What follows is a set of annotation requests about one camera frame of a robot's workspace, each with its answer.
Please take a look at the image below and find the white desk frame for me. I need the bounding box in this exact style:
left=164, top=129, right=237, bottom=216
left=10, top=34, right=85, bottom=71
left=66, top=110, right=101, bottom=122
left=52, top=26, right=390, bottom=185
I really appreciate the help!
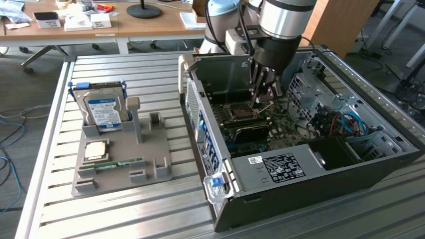
left=361, top=0, right=425, bottom=68

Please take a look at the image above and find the blue floor cable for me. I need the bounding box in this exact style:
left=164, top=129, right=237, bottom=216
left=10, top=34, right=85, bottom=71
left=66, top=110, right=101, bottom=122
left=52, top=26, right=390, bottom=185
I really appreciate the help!
left=0, top=119, right=26, bottom=215

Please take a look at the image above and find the white box with black lid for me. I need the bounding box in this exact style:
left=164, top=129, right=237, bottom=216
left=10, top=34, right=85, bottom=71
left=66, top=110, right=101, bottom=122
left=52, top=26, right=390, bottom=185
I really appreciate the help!
left=32, top=11, right=62, bottom=29

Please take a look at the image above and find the stack of papers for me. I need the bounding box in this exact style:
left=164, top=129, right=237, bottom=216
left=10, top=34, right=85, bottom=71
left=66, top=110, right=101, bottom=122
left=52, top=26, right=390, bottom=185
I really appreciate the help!
left=178, top=11, right=208, bottom=30

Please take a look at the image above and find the silver disk bay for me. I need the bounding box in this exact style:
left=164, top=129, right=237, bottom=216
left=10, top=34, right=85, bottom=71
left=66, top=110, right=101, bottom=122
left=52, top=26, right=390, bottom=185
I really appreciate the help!
left=285, top=72, right=365, bottom=120
left=345, top=130, right=405, bottom=162

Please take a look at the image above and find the blue data wire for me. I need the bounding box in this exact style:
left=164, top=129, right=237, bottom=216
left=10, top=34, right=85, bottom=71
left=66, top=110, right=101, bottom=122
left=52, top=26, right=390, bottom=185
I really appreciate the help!
left=341, top=112, right=367, bottom=136

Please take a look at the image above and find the hard disk with blue frame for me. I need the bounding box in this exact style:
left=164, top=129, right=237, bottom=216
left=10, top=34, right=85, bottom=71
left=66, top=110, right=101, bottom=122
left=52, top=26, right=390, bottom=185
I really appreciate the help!
left=68, top=80, right=132, bottom=132

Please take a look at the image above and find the black round lamp base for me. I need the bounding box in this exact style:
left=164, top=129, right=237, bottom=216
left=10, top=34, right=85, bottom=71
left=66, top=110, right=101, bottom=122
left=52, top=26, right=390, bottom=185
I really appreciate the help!
left=125, top=0, right=162, bottom=19

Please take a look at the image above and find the small white box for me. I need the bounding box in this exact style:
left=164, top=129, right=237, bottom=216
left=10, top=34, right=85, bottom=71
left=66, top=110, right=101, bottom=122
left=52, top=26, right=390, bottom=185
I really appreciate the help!
left=89, top=12, right=112, bottom=29

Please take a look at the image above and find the gray parts rack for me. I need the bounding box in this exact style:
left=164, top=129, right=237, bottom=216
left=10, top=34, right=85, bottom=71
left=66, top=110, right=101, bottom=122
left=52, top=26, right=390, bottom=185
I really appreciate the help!
left=70, top=97, right=173, bottom=199

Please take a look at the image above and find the red plastic object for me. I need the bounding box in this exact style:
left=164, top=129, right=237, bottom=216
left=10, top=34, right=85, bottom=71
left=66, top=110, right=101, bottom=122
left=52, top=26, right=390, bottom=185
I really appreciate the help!
left=93, top=2, right=116, bottom=13

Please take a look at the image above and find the CPU socket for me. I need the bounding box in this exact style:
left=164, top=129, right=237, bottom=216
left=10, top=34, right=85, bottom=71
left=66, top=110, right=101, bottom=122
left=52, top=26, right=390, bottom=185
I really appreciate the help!
left=226, top=102, right=258, bottom=122

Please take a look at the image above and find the open black PC case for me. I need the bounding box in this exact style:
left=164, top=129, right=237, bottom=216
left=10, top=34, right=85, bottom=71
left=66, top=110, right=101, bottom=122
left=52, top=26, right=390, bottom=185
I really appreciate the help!
left=177, top=44, right=425, bottom=234

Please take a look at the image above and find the black power cable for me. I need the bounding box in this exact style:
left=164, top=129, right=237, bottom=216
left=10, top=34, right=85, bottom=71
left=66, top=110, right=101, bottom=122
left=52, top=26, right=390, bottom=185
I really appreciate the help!
left=300, top=36, right=333, bottom=54

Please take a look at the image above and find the gray floor cable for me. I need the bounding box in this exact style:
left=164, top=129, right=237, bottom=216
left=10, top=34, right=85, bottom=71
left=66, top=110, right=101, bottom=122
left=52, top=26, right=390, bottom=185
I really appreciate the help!
left=0, top=104, right=50, bottom=120

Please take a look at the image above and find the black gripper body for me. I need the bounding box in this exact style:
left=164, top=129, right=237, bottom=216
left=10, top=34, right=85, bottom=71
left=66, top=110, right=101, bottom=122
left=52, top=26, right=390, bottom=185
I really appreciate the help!
left=248, top=34, right=302, bottom=75

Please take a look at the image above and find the paper tag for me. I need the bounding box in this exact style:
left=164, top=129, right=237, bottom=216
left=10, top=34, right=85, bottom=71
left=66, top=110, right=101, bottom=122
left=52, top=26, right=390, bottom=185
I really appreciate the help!
left=4, top=22, right=30, bottom=30

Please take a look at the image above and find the CPU chip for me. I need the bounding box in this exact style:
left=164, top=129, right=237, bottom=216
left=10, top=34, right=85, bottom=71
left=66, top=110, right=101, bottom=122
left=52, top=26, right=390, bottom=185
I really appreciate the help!
left=82, top=141, right=109, bottom=161

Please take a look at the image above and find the green motherboard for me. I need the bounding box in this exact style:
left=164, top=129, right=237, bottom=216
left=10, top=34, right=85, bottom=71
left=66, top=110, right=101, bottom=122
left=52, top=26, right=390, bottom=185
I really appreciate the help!
left=210, top=89, right=313, bottom=159

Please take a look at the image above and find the wooden desk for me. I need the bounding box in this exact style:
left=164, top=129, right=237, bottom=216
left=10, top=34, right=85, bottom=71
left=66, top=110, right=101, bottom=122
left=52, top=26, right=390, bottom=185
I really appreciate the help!
left=0, top=0, right=301, bottom=74

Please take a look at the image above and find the green RAM stick with label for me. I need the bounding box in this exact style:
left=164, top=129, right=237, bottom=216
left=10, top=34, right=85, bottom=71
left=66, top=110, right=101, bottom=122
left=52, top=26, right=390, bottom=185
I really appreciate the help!
left=78, top=156, right=144, bottom=171

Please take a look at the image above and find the graphics card with metal bracket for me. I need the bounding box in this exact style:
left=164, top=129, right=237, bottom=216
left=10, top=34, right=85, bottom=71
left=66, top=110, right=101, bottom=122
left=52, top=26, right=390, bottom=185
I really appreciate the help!
left=225, top=121, right=273, bottom=146

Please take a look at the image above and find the clear plastic bag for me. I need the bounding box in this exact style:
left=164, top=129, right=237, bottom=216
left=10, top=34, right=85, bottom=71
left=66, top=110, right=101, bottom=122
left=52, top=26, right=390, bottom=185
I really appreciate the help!
left=0, top=6, right=32, bottom=23

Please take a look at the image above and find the orange wire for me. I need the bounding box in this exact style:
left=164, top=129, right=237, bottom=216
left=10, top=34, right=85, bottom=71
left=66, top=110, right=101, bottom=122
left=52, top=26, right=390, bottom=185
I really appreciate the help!
left=328, top=114, right=344, bottom=136

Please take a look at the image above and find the white box stack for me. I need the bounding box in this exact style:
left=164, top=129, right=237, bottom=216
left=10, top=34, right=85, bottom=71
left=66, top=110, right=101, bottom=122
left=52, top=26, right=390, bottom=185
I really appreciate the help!
left=62, top=13, right=93, bottom=32

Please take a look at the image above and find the gray power supply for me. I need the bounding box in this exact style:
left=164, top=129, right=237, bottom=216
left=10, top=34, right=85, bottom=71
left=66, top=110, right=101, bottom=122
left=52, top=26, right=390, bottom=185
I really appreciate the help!
left=229, top=144, right=328, bottom=199

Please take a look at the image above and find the black floor cable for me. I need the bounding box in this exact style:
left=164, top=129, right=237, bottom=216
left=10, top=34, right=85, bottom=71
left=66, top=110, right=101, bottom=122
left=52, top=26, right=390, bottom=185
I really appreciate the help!
left=0, top=124, right=21, bottom=187

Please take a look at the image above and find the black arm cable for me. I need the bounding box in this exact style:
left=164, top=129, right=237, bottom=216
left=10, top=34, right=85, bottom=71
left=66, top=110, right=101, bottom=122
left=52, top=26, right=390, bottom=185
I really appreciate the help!
left=204, top=0, right=229, bottom=52

